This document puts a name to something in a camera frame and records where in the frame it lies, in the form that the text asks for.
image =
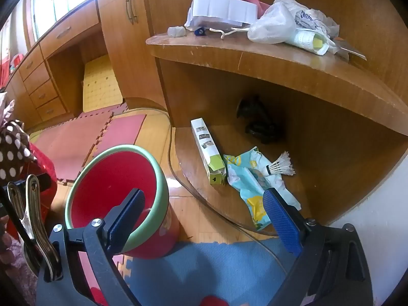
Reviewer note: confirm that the white plastic bag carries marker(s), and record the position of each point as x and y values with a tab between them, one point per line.
309	16

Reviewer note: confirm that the metal spring clip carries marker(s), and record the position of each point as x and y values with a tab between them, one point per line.
33	216

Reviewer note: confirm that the red bucket with green rim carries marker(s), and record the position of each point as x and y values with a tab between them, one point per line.
105	181

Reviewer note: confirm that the mauve foam mat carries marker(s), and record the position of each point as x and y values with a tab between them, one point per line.
124	130

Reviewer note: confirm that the red object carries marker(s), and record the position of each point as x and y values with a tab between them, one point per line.
213	301

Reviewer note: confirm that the white plastic tray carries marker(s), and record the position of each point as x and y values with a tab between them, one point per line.
220	9

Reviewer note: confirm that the grey card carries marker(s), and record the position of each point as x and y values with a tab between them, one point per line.
349	51

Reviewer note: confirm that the wooden cabinet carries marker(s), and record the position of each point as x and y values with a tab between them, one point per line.
127	54

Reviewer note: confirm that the light blue wet wipes packet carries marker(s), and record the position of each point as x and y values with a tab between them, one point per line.
245	178

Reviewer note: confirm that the small white plastic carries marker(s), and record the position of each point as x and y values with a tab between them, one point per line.
176	31

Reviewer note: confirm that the wooden corner shelf unit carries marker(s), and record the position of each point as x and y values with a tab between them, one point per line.
287	79

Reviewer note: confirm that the yellow grid board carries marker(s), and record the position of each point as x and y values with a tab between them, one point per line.
98	83

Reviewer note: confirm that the pink foam mat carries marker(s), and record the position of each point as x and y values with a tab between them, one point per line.
73	134

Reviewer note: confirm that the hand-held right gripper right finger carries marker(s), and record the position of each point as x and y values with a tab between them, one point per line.
280	220

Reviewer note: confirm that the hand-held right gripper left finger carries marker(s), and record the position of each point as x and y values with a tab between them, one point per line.
127	216

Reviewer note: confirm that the fluffy mauve rug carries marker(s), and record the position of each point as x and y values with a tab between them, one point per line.
12	261

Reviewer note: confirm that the long white carton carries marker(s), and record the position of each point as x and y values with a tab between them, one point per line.
204	143

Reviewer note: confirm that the white paper slip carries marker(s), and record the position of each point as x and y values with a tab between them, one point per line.
306	40

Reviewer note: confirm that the white shuttlecock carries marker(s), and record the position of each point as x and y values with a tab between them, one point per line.
282	165

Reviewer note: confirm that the pink satin blanket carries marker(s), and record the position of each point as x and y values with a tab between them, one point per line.
5	111

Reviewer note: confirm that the red boxes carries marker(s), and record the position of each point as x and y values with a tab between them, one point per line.
6	70

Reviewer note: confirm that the black object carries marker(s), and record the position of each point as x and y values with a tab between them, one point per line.
258	124

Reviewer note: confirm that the wooden desk with drawers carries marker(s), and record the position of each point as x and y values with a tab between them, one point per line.
63	28

